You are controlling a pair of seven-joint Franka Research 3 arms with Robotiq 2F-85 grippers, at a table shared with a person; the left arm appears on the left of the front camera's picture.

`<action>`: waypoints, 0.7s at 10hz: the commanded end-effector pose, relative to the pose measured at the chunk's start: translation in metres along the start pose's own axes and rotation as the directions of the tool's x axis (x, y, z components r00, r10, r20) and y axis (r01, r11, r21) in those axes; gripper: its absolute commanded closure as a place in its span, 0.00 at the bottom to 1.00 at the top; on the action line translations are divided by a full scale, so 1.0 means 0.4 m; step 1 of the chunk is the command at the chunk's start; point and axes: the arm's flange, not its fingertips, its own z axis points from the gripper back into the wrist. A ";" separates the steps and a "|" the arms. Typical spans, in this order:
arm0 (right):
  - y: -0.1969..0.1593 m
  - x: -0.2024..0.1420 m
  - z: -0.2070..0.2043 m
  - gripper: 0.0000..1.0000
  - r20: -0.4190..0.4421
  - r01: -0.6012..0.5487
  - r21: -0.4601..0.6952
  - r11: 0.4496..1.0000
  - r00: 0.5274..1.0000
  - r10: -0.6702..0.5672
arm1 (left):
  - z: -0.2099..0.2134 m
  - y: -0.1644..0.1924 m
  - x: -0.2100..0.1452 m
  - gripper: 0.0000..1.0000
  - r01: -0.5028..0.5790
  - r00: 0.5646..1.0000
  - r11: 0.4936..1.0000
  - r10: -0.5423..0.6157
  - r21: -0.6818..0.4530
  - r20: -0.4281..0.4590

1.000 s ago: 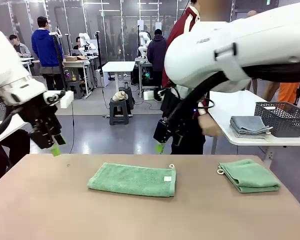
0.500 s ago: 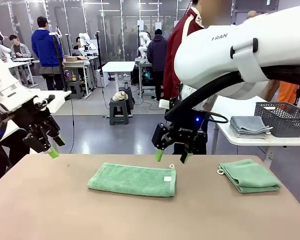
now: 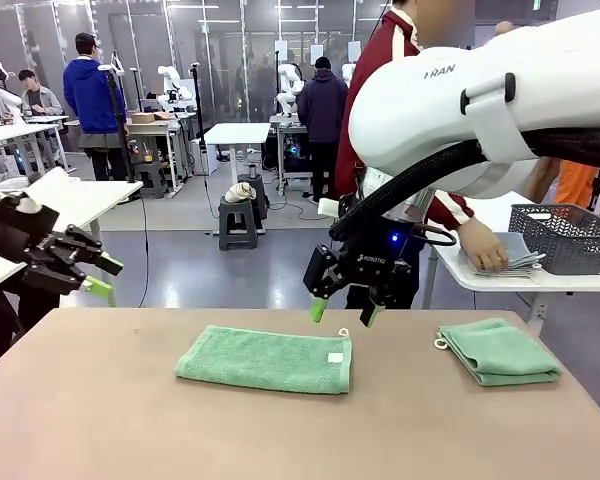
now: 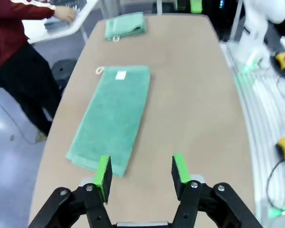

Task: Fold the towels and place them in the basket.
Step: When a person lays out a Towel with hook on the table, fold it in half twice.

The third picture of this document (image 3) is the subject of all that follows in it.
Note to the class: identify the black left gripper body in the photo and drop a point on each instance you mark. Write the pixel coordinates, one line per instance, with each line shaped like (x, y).
(25, 230)

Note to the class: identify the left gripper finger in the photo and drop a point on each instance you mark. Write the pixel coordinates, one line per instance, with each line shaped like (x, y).
(90, 250)
(65, 282)

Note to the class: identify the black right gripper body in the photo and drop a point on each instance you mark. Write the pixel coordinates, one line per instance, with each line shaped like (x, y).
(370, 267)

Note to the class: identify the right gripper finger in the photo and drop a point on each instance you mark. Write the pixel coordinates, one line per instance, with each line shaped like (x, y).
(390, 292)
(322, 272)

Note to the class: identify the green terry towel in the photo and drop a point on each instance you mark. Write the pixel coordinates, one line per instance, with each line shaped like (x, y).
(510, 355)
(260, 360)

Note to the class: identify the grey-blue towel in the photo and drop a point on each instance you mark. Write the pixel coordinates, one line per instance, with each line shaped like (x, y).
(522, 250)
(510, 274)

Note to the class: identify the grey plastic basket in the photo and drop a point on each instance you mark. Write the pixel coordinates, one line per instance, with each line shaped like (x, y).
(570, 245)

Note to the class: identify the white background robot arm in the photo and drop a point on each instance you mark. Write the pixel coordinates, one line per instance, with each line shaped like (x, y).
(172, 82)
(287, 95)
(0, 97)

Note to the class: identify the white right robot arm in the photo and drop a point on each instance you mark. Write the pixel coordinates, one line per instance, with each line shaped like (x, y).
(480, 110)

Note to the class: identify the red-sleeved right forearm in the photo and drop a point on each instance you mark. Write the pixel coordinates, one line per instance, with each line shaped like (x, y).
(450, 210)

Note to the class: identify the white table with basket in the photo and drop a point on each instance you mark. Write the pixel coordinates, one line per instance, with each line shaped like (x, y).
(480, 285)

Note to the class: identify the person's right hand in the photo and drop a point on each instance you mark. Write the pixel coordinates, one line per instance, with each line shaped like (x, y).
(482, 247)

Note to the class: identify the black tripod white head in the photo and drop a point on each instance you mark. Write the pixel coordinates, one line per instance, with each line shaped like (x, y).
(128, 160)

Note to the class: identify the grey plastic step stool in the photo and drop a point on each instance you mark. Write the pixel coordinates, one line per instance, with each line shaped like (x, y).
(150, 172)
(261, 195)
(235, 209)

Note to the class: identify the white workbench table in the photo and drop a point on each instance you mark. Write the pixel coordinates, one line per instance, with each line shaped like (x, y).
(10, 132)

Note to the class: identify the beige bundled cloth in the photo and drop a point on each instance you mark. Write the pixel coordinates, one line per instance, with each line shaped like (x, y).
(241, 192)

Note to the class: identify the small dark cup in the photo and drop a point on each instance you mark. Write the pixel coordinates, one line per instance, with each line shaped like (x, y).
(253, 172)

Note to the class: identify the seated person grey jacket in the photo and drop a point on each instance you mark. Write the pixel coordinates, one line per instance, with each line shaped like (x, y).
(42, 102)

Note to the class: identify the white desk with box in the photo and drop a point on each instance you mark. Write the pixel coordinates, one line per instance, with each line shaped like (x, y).
(155, 127)

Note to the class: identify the cardboard box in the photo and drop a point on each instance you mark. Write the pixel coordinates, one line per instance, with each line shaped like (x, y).
(143, 118)

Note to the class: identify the person in blue hoodie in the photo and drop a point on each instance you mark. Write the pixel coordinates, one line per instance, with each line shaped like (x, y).
(92, 100)

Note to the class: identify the grey desk with computer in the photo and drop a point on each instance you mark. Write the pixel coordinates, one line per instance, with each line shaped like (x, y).
(287, 125)

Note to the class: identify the person in dark hoodie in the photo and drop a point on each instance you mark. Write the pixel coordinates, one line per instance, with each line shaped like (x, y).
(322, 115)

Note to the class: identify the white standing desk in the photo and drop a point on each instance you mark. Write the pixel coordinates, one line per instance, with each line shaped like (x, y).
(237, 134)

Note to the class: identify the figure white top orange trousers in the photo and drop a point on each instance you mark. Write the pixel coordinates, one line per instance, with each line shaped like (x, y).
(575, 182)

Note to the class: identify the person in red jacket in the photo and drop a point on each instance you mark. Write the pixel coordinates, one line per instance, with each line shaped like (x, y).
(375, 50)

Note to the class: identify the white hanging sign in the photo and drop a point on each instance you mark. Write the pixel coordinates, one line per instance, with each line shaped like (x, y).
(317, 54)
(280, 49)

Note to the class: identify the mannequin in grey shirt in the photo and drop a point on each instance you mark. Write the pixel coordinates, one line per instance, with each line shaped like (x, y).
(504, 27)

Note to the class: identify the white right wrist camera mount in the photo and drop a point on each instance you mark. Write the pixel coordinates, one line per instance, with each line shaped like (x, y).
(328, 207)

